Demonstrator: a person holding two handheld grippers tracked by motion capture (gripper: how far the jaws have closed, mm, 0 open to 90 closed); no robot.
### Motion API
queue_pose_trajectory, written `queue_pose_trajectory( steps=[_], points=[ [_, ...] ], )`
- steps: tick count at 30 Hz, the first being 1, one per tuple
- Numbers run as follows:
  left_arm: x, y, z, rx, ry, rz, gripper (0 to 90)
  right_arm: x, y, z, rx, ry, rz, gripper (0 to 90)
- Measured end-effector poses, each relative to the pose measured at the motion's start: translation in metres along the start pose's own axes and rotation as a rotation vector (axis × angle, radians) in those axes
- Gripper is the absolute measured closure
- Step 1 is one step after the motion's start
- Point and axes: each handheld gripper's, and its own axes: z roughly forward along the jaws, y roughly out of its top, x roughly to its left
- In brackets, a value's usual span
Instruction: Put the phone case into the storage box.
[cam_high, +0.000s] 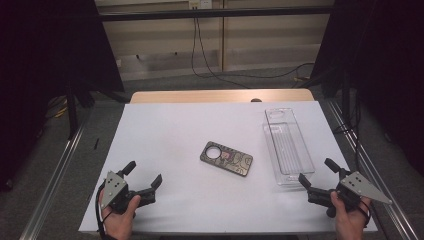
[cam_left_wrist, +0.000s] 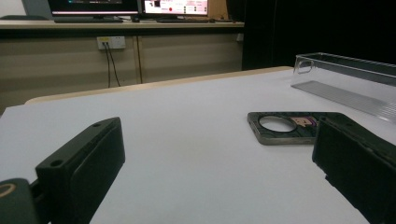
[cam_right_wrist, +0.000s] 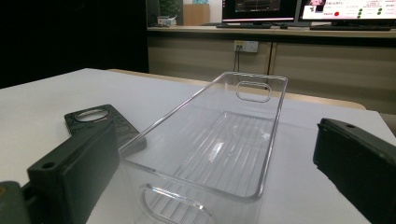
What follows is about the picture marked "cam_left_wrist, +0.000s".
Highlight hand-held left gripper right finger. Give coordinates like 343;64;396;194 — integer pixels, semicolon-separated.
312;112;396;224

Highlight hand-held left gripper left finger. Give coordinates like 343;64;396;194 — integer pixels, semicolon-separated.
35;117;126;224

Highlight dark phone case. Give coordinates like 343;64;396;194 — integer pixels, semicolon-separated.
247;111;344;147

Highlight clear plastic box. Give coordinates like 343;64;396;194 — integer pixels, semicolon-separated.
290;51;396;125

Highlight beige wooden desk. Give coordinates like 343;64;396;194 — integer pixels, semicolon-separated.
0;20;246;114

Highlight white table mat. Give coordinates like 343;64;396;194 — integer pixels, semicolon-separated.
0;68;396;224

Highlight black curtain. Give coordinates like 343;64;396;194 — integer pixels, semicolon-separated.
242;0;396;71

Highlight black keyboard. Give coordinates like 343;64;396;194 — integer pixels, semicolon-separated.
155;17;217;24
53;16;124;24

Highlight dark computer monitor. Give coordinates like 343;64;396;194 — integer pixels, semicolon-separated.
47;0;140;17

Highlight grey chair back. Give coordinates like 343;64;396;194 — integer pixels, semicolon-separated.
21;0;54;21

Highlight bright computer monitor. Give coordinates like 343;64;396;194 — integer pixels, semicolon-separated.
141;0;209;17

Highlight white wall socket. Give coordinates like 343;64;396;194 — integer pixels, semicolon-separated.
96;35;127;51

